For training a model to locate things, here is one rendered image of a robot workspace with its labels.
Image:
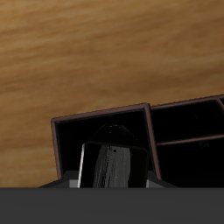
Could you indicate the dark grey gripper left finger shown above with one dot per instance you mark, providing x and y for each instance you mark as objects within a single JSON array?
[{"x": 67, "y": 182}]

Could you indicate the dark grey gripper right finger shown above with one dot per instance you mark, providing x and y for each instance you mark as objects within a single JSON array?
[{"x": 154, "y": 182}]

